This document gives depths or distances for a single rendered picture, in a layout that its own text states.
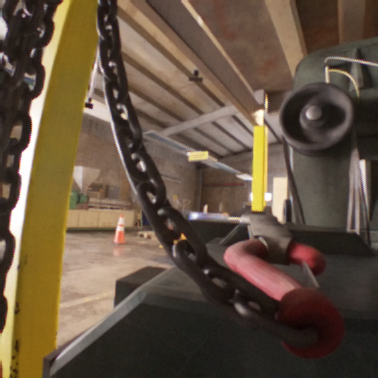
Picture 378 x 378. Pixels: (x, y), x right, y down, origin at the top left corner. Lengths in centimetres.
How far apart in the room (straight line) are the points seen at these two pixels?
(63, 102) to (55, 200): 24
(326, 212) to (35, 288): 101
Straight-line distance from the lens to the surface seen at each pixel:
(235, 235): 37
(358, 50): 130
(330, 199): 106
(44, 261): 62
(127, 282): 42
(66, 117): 64
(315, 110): 97
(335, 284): 21
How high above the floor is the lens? 89
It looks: 8 degrees up
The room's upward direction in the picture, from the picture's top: 4 degrees clockwise
